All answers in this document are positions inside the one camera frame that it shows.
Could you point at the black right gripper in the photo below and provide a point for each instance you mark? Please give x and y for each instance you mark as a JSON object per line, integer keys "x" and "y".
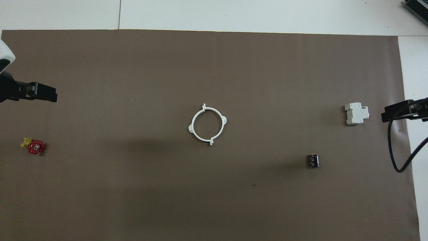
{"x": 422, "y": 108}

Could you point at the white circuit breaker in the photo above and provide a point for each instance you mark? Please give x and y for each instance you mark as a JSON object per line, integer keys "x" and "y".
{"x": 356, "y": 113}

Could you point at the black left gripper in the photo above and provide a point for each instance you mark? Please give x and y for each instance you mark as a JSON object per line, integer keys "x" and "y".
{"x": 10, "y": 88}

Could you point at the red and yellow valve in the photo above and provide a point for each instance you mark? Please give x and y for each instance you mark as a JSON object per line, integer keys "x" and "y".
{"x": 35, "y": 147}

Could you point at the grey ribbed device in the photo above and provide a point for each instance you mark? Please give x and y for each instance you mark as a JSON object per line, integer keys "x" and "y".
{"x": 418, "y": 7}

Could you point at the brown paper mat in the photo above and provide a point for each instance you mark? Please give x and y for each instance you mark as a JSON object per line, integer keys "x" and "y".
{"x": 150, "y": 201}

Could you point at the black cylindrical capacitor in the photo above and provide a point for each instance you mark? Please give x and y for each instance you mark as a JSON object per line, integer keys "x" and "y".
{"x": 313, "y": 161}

